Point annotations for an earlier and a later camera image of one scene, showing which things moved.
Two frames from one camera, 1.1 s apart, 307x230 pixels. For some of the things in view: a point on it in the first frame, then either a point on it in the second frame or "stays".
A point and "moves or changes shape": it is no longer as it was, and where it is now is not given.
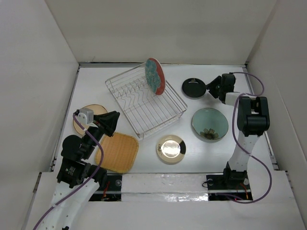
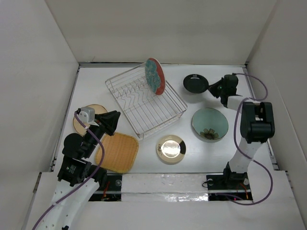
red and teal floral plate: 155,75 stays
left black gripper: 110,118 stays
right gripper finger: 214,92 stays
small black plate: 194,88 moves or changes shape
